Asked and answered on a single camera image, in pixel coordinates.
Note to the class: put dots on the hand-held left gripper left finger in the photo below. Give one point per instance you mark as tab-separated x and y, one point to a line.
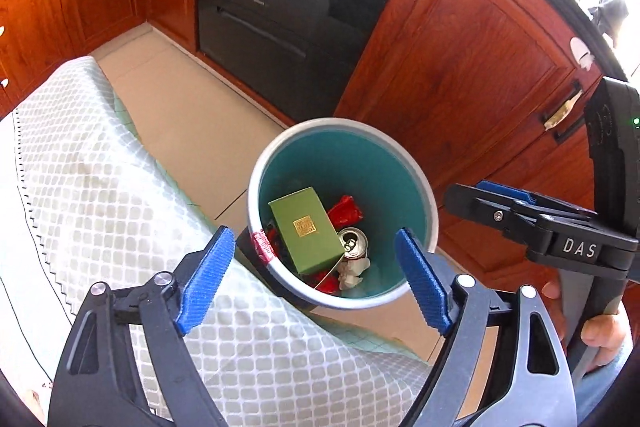
207	282

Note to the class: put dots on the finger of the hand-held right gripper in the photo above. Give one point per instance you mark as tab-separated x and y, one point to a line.
490	212
505	190

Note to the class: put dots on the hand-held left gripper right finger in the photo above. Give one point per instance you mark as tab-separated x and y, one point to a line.
422	282

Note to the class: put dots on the white tissue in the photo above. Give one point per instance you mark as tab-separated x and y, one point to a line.
350	274

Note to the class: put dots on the silver drink can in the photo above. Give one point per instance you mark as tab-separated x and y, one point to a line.
352	244

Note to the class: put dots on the red snack wrapper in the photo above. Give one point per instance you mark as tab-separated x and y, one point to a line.
345	209

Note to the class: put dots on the green and white carton box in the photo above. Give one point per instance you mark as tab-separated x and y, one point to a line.
305	232

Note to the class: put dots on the grey bin with teal inside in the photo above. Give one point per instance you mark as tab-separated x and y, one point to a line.
350	167

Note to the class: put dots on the person's right hand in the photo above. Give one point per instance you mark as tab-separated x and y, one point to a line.
607	337

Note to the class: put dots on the quilted patterned tablecloth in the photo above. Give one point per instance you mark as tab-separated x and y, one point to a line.
100	207

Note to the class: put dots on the round white safety lock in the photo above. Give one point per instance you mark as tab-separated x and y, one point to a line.
581	51

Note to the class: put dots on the large wooden panel cabinet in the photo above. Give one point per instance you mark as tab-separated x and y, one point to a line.
475	57

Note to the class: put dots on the person's light blue pants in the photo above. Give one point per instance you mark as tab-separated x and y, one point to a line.
595	387

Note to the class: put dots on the black built-in oven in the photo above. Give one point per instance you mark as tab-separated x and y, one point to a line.
280	32

